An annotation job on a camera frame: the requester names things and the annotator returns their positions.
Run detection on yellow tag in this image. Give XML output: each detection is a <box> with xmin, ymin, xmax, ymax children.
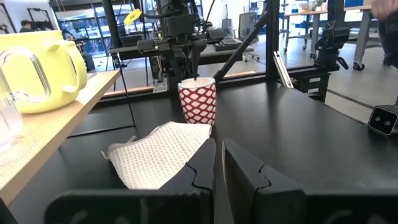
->
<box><xmin>123</xmin><ymin>8</ymin><xmax>144</xmax><ymax>27</ymax></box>

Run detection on grey table-level camera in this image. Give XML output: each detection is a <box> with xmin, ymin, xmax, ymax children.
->
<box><xmin>368</xmin><ymin>105</ymin><xmax>398</xmax><ymax>136</ymax></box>

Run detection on black box white labels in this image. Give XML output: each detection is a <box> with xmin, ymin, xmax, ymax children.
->
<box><xmin>297</xmin><ymin>73</ymin><xmax>331</xmax><ymax>103</ymax></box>

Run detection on black clamp mount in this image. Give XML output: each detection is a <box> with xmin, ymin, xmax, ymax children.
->
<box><xmin>313</xmin><ymin>20</ymin><xmax>351</xmax><ymax>72</ymax></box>

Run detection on black keyboard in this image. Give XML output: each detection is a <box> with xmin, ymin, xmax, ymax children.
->
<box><xmin>214</xmin><ymin>37</ymin><xmax>244</xmax><ymax>52</ymax></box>

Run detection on clear glass mug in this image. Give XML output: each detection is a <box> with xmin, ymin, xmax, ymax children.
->
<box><xmin>0</xmin><ymin>47</ymin><xmax>52</xmax><ymax>167</ymax></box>

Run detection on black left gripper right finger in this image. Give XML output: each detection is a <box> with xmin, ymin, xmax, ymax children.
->
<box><xmin>222</xmin><ymin>138</ymin><xmax>398</xmax><ymax>224</ymax></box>

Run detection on red white patterned mug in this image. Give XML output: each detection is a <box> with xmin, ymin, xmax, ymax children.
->
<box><xmin>177</xmin><ymin>77</ymin><xmax>217</xmax><ymax>126</ymax></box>

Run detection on person's hand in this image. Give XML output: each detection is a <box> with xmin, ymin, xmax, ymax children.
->
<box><xmin>371</xmin><ymin>0</ymin><xmax>398</xmax><ymax>21</ymax></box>

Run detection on grey metal strip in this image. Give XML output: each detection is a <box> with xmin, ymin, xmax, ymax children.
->
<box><xmin>272</xmin><ymin>50</ymin><xmax>295</xmax><ymax>90</ymax></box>

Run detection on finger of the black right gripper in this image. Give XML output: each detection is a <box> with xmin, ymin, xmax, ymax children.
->
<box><xmin>170</xmin><ymin>51</ymin><xmax>187</xmax><ymax>82</ymax></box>
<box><xmin>190</xmin><ymin>42</ymin><xmax>208</xmax><ymax>81</ymax></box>

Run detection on person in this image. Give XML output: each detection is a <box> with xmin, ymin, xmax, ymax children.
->
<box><xmin>19</xmin><ymin>19</ymin><xmax>35</xmax><ymax>34</ymax></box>
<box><xmin>377</xmin><ymin>17</ymin><xmax>398</xmax><ymax>68</ymax></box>

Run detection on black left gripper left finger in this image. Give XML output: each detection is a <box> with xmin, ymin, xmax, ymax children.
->
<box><xmin>45</xmin><ymin>138</ymin><xmax>218</xmax><ymax>224</ymax></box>

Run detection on grey waffle cloth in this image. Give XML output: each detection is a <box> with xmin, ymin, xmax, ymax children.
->
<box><xmin>101</xmin><ymin>121</ymin><xmax>213</xmax><ymax>190</ymax></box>

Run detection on black desk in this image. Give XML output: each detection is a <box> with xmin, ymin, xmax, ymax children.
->
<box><xmin>108</xmin><ymin>43</ymin><xmax>255</xmax><ymax>66</ymax></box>

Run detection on yellow mug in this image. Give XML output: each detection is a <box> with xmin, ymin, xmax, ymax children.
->
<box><xmin>0</xmin><ymin>30</ymin><xmax>89</xmax><ymax>114</ymax></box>

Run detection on grey office chair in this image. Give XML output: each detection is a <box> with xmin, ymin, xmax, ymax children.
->
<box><xmin>238</xmin><ymin>11</ymin><xmax>261</xmax><ymax>62</ymax></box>

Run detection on black aluminium table frame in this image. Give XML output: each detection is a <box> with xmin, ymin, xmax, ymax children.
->
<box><xmin>101</xmin><ymin>0</ymin><xmax>343</xmax><ymax>94</ymax></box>

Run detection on wooden shelf with black legs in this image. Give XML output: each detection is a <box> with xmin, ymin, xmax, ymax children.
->
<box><xmin>0</xmin><ymin>70</ymin><xmax>122</xmax><ymax>206</ymax></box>

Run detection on wooden desk on casters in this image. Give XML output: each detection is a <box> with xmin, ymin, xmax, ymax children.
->
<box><xmin>283</xmin><ymin>3</ymin><xmax>374</xmax><ymax>72</ymax></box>

